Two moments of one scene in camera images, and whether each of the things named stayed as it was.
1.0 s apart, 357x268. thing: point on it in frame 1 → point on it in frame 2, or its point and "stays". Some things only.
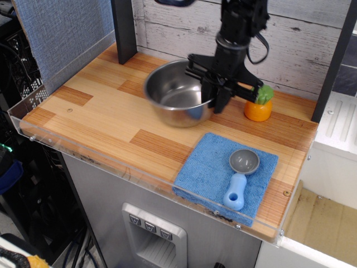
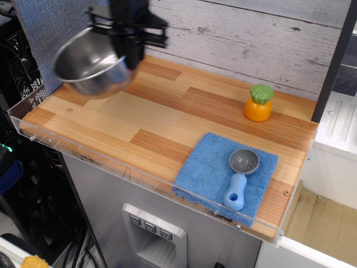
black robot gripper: [227, 70] → [132, 24]
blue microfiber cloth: [202, 175] stays
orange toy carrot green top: [260, 110] stays
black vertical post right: [334, 63] stays
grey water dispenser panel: [156, 243] stays
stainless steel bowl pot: [174, 96] → [88, 62]
